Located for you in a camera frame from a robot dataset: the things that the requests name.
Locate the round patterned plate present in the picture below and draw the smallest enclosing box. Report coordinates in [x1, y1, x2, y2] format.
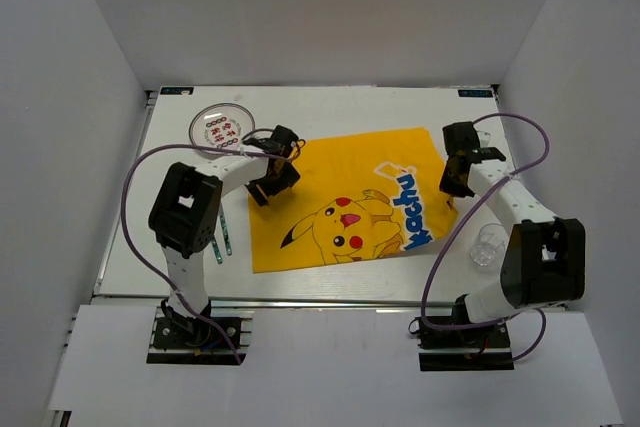
[189, 102, 255, 150]

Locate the left blue table label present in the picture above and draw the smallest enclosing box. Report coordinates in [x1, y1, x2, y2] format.
[159, 86, 194, 96]

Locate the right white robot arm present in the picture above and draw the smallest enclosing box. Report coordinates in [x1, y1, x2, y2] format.
[440, 121, 586, 346]

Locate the clear plastic cup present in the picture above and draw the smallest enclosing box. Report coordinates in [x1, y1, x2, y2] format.
[469, 223, 508, 270]

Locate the right blue table label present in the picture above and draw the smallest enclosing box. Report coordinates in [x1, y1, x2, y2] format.
[458, 89, 493, 98]

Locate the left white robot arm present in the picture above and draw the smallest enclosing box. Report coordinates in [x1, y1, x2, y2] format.
[148, 125, 302, 346]

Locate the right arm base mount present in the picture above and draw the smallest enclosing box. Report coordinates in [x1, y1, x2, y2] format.
[408, 317, 514, 372]

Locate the blue table label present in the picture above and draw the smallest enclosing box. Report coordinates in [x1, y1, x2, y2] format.
[159, 86, 194, 96]
[458, 89, 493, 98]

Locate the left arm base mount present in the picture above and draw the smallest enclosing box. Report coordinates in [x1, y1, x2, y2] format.
[146, 299, 253, 366]

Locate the fork with teal handle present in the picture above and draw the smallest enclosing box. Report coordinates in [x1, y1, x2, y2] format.
[211, 236, 223, 265]

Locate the yellow pikachu cloth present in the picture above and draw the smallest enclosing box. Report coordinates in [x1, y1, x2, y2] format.
[249, 128, 458, 273]

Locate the knife with teal handle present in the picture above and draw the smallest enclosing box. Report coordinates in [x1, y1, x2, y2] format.
[219, 209, 233, 256]

